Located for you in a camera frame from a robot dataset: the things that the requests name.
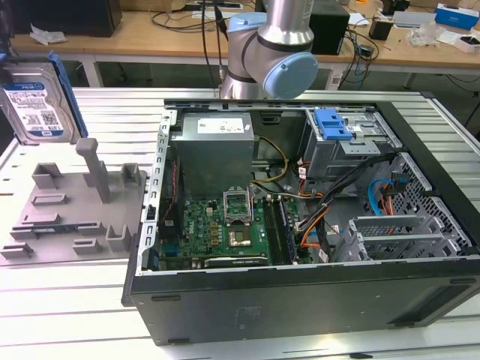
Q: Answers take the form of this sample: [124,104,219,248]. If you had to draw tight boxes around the blue cardboard box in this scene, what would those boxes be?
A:
[434,3,480,31]

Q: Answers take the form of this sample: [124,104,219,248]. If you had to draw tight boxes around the clear plastic bags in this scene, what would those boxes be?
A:
[408,24,457,48]

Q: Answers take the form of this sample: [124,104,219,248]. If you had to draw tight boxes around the wooden desk white legs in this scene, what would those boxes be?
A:
[0,0,480,89]

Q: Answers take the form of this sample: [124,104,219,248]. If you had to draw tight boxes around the grey disk bay cage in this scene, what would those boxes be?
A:
[333,215,473,263]

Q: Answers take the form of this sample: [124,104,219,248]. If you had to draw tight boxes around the grey optical drive cage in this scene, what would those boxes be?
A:
[301,108,402,181]

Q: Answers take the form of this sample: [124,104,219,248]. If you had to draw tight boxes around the grey parts rack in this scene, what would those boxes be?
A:
[0,137,150,266]

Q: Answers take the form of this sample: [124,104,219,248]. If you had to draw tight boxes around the orange red power wire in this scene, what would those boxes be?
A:
[379,186,395,217]

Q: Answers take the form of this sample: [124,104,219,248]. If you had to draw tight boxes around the black graphics card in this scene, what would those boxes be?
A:
[204,256,269,268]

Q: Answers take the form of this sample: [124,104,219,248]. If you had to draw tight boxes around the black speaker box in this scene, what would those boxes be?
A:
[310,9,352,56]

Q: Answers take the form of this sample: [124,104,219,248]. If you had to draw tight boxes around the metal socket cover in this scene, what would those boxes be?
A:
[223,186,252,226]

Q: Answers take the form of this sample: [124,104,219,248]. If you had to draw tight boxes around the grey power supply unit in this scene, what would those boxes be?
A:
[170,112,260,188]

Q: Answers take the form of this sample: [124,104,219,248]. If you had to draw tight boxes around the CPU socket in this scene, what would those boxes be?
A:
[227,224,253,249]

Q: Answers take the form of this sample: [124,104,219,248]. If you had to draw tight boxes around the thick black camera cable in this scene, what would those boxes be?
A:
[214,0,230,89]

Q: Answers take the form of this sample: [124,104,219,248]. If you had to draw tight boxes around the crumpled white plastic bag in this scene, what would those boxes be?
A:
[29,24,68,47]

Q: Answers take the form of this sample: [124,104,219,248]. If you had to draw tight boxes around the blue data wire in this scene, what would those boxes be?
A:
[367,174,409,217]

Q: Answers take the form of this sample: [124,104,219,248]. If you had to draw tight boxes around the thin black hanging cable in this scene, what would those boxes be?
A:
[200,0,212,68]

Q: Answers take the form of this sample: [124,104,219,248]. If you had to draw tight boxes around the black PC case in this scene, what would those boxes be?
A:
[120,97,480,348]

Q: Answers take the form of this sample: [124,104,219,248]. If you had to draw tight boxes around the white box with phone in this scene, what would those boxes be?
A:
[455,33,480,53]

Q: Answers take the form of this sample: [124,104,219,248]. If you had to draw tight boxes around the yellow wires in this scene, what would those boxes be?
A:
[250,136,289,185]

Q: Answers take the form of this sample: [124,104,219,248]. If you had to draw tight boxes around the blue plastic drive latch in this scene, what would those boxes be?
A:
[313,107,356,142]

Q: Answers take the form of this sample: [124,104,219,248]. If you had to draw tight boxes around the green motherboard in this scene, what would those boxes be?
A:
[157,194,301,269]

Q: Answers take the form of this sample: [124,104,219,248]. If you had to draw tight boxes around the flat grey device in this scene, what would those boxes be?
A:
[391,10,438,29]

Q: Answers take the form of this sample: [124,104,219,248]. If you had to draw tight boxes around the black cable bundle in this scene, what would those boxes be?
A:
[316,151,398,211]

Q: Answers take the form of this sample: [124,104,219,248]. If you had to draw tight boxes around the large black case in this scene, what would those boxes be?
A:
[0,0,123,38]

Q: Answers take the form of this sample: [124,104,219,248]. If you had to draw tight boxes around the small black box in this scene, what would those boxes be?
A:
[369,18,393,41]

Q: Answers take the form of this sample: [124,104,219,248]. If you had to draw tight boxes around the orange flat wire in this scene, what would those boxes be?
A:
[298,208,329,249]

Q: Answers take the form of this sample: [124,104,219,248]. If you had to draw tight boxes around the hard disk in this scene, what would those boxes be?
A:
[0,50,90,146]

